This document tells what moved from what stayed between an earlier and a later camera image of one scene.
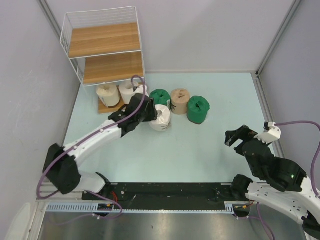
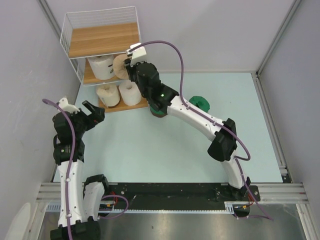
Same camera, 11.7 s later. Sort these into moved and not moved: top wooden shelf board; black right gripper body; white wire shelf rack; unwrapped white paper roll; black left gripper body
Moved: black right gripper body; black left gripper body
Not moved: unwrapped white paper roll; white wire shelf rack; top wooden shelf board
